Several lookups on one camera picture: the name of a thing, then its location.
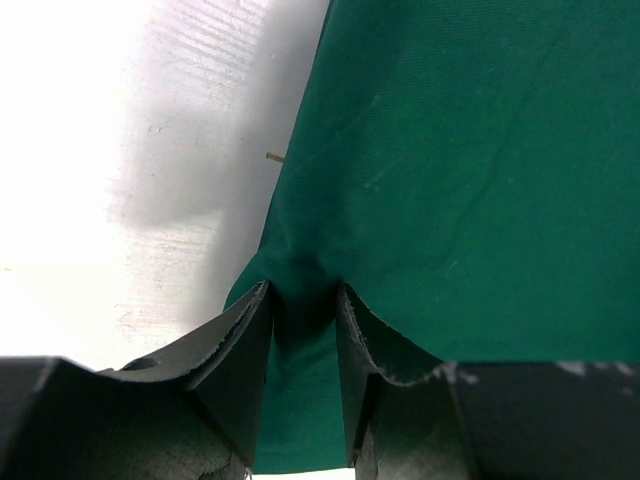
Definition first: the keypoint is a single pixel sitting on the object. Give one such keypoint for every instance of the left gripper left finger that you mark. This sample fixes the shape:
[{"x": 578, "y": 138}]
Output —
[{"x": 190, "y": 410}]

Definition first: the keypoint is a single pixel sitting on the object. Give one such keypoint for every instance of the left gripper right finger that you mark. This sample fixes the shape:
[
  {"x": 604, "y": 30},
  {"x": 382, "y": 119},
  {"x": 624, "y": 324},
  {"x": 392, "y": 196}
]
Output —
[{"x": 410, "y": 415}]

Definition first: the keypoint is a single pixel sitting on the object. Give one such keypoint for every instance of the green surgical drape cloth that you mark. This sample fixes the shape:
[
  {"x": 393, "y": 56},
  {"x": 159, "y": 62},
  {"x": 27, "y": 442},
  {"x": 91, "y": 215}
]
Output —
[{"x": 471, "y": 169}]

